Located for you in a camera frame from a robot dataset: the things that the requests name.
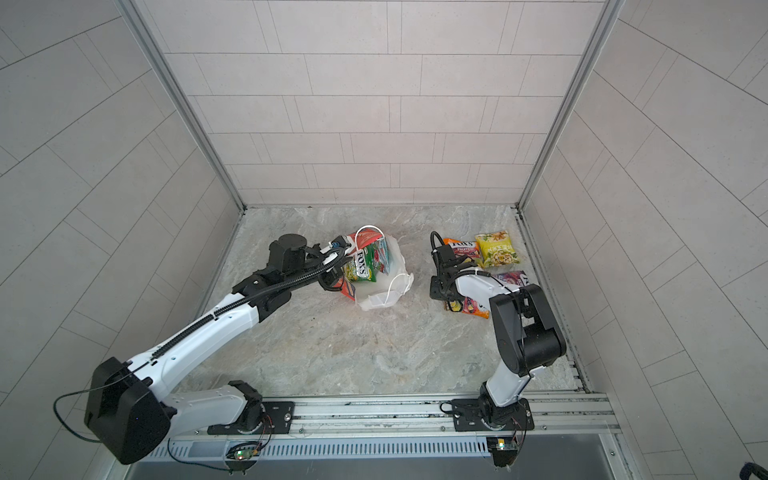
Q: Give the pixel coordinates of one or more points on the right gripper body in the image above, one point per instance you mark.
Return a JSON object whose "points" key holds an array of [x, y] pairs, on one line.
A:
{"points": [[438, 290]]}

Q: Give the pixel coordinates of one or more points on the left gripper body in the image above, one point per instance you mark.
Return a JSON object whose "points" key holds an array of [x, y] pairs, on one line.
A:
{"points": [[330, 279]]}

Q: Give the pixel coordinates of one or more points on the orange Fox's candy packet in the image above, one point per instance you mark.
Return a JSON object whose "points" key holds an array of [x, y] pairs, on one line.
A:
{"points": [[468, 249]]}

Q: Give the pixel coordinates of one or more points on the red paper gift bag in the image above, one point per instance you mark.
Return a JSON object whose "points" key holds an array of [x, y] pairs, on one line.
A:
{"points": [[388, 288]]}

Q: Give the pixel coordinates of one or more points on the yellow snack packet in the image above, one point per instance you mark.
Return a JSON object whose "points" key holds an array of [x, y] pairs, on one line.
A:
{"points": [[496, 249]]}

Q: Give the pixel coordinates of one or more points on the teal candy packet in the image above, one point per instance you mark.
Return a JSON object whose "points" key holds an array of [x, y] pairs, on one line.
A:
{"points": [[380, 255]]}

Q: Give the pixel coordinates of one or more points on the purple pink candy packet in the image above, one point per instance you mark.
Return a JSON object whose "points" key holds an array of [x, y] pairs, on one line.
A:
{"points": [[515, 277]]}

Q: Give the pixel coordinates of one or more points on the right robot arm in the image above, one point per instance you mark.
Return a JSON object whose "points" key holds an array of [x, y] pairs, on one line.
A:
{"points": [[528, 336]]}

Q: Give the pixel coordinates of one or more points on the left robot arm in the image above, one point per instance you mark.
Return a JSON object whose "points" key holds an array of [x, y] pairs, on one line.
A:
{"points": [[132, 406]]}

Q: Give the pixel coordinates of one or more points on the right circuit board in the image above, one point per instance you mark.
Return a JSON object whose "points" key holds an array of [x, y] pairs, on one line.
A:
{"points": [[503, 450]]}

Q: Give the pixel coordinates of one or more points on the left green circuit board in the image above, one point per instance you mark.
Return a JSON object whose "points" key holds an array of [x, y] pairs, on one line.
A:
{"points": [[243, 452]]}

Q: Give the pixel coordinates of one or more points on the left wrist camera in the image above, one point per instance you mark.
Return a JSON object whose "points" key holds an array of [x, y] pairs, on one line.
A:
{"points": [[344, 242]]}

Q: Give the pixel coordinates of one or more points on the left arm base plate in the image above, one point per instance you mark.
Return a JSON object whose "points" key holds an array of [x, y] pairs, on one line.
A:
{"points": [[270, 417]]}

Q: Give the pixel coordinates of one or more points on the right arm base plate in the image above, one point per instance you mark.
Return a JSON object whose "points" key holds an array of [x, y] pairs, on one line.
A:
{"points": [[481, 414]]}

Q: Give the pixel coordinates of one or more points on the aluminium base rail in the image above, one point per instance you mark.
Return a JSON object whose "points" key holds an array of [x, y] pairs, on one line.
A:
{"points": [[553, 412]]}

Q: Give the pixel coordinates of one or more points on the right aluminium corner post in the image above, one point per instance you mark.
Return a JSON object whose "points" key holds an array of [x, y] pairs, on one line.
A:
{"points": [[605, 22]]}

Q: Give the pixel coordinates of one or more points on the aluminium corner post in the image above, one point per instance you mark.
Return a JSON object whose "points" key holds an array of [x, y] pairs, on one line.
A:
{"points": [[605, 22], [161, 67]]}

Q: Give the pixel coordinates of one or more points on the left aluminium corner post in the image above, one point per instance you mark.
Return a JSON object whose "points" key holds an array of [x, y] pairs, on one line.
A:
{"points": [[161, 67]]}

